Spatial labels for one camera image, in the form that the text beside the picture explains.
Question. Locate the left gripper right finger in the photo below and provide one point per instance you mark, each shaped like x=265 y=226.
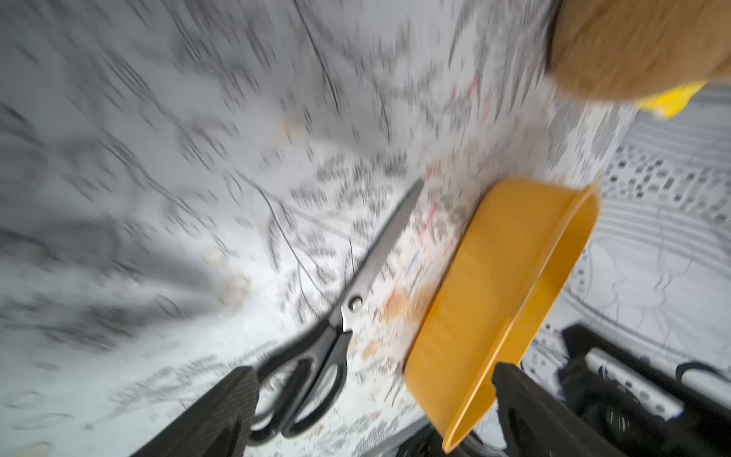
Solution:
x=535 y=424

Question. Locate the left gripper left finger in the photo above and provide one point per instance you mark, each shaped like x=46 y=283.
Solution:
x=217 y=424

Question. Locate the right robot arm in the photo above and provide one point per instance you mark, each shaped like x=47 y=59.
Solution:
x=640 y=409

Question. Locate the large black scissors front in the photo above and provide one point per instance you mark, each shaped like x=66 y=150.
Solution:
x=320 y=357

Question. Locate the yellow plastic storage box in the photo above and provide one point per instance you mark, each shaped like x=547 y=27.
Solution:
x=512 y=263

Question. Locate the floral table mat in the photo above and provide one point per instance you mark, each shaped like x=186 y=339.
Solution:
x=187 y=186

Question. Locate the yellow plush toy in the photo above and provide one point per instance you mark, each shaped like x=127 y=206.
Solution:
x=669 y=104

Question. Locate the brown teddy bear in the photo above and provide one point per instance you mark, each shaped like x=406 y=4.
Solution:
x=629 y=50

